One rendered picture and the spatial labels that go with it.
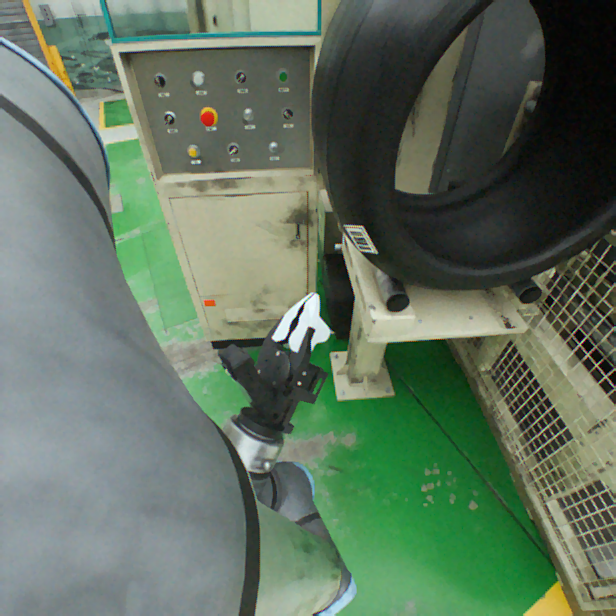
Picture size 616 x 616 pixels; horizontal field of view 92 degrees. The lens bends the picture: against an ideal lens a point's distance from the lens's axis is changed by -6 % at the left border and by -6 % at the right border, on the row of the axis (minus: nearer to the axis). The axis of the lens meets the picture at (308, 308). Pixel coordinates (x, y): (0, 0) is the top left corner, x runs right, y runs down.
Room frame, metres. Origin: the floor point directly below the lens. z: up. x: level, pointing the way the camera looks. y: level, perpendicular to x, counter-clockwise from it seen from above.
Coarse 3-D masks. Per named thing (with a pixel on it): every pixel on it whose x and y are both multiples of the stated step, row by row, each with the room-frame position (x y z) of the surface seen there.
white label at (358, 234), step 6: (348, 228) 0.45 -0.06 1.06; (354, 228) 0.44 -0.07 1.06; (360, 228) 0.43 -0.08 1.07; (348, 234) 0.45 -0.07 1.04; (354, 234) 0.44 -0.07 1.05; (360, 234) 0.43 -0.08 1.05; (366, 234) 0.43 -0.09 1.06; (354, 240) 0.45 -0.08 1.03; (360, 240) 0.44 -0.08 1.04; (366, 240) 0.43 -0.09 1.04; (360, 246) 0.45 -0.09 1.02; (366, 246) 0.44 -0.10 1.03; (372, 246) 0.43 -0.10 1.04; (366, 252) 0.44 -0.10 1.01; (372, 252) 0.43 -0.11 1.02
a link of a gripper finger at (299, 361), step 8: (312, 328) 0.30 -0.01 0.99; (304, 336) 0.28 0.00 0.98; (312, 336) 0.29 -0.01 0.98; (304, 344) 0.27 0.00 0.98; (296, 352) 0.27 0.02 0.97; (304, 352) 0.26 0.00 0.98; (296, 360) 0.26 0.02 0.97; (304, 360) 0.25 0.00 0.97; (296, 368) 0.25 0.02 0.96; (304, 368) 0.25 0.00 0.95; (288, 376) 0.25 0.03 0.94; (296, 376) 0.24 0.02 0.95
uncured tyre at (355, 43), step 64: (384, 0) 0.45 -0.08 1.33; (448, 0) 0.43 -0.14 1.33; (576, 0) 0.72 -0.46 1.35; (320, 64) 0.60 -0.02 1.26; (384, 64) 0.43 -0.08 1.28; (576, 64) 0.73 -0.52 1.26; (320, 128) 0.49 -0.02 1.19; (384, 128) 0.42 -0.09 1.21; (576, 128) 0.70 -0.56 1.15; (384, 192) 0.42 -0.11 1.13; (448, 192) 0.74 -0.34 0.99; (512, 192) 0.71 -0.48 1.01; (576, 192) 0.60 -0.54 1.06; (384, 256) 0.43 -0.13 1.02; (448, 256) 0.58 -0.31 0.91; (512, 256) 0.54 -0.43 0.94
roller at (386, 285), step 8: (376, 272) 0.53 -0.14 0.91; (384, 280) 0.49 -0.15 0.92; (392, 280) 0.48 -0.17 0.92; (384, 288) 0.47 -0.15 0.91; (392, 288) 0.46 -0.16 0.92; (400, 288) 0.46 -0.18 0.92; (384, 296) 0.45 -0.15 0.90; (392, 296) 0.44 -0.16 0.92; (400, 296) 0.44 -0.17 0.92; (392, 304) 0.43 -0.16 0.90; (400, 304) 0.43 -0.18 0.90; (408, 304) 0.44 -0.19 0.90
